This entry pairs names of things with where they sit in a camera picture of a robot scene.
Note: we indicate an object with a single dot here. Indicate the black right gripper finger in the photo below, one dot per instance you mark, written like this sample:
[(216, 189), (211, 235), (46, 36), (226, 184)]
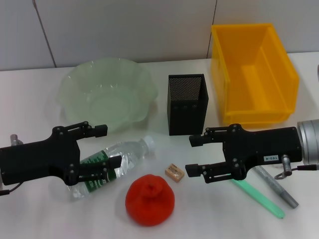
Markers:
[(191, 170)]

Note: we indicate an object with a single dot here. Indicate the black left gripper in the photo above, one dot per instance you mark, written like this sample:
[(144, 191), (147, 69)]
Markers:
[(37, 159)]

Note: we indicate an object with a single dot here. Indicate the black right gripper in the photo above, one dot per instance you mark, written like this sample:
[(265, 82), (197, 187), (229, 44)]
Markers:
[(269, 147)]

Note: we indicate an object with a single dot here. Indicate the clear bottle with green label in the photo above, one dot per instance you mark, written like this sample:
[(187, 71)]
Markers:
[(132, 152)]

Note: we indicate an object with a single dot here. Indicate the orange fruit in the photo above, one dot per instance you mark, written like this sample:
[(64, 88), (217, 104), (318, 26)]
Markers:
[(149, 201)]

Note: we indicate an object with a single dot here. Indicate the small tan eraser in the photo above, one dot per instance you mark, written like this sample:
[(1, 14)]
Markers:
[(175, 173)]

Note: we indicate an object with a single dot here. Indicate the black mesh pen holder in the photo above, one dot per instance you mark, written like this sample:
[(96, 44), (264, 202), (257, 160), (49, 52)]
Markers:
[(187, 99)]

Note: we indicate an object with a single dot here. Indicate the pale green glass fruit plate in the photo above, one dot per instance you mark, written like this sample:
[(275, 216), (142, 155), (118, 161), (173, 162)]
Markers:
[(112, 82)]

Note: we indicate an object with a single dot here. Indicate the mint green pen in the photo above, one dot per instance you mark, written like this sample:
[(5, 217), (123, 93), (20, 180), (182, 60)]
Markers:
[(261, 198)]

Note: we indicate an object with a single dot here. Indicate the grey glitter pen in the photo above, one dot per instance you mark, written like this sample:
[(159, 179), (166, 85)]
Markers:
[(279, 189)]

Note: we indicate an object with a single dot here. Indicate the yellow plastic bin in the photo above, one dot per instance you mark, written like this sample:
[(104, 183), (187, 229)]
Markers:
[(251, 82)]

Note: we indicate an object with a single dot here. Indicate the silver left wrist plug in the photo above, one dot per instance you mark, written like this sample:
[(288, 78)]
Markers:
[(15, 139)]

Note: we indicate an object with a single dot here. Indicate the silver wrist plug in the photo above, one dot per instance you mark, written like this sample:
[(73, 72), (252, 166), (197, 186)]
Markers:
[(286, 161), (15, 139)]

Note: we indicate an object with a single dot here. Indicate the silver right wrist plug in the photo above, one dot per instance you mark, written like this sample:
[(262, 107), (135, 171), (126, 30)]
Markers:
[(286, 161)]

